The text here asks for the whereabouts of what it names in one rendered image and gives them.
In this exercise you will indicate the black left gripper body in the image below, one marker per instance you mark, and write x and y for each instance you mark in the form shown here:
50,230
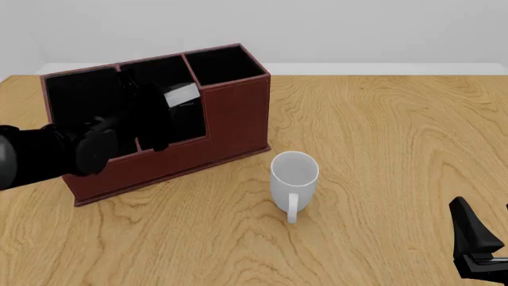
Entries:
154,119

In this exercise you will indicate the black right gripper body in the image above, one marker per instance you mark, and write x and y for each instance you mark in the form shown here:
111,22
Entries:
482,268

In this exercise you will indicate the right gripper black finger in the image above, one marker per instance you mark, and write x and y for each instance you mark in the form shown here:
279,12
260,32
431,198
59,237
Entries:
470,229

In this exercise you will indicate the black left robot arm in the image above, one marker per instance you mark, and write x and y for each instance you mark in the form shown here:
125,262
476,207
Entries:
35,155

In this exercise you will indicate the red-brown desk caddy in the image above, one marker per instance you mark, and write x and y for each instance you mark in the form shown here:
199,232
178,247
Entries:
234,119

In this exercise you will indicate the white ceramic mug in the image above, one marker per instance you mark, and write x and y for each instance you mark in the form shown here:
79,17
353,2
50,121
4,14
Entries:
293,184

